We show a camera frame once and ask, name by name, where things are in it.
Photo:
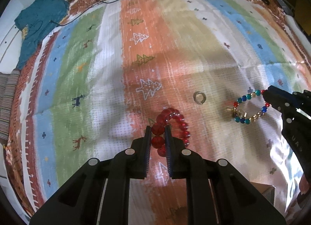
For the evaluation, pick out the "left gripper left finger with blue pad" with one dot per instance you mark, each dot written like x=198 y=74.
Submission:
x=98 y=193

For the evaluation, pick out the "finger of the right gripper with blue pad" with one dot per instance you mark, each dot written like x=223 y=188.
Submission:
x=301 y=102
x=279 y=99

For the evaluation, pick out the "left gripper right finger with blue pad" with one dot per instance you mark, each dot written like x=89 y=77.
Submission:
x=217 y=193

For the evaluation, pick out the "striped colourful bed cloth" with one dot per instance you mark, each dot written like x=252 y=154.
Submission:
x=99 y=81

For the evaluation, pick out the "striped grey folded blanket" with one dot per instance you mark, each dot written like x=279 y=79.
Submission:
x=8 y=88

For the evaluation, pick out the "teal blue shirt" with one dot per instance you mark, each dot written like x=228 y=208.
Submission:
x=36 y=22

